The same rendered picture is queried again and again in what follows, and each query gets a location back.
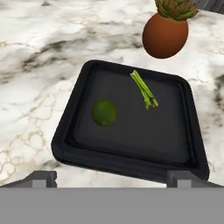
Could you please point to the green lime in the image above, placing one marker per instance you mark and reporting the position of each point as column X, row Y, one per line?
column 103, row 113

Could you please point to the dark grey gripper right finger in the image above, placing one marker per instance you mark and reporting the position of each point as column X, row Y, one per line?
column 181, row 178

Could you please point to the green succulent plant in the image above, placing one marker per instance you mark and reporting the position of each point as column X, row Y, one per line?
column 176, row 8

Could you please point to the black tray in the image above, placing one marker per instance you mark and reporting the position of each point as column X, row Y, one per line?
column 131, row 140

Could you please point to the green asparagus bunch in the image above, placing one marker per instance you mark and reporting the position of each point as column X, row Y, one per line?
column 144, row 89

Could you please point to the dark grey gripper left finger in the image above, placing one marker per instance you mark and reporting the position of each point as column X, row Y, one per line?
column 43, row 178

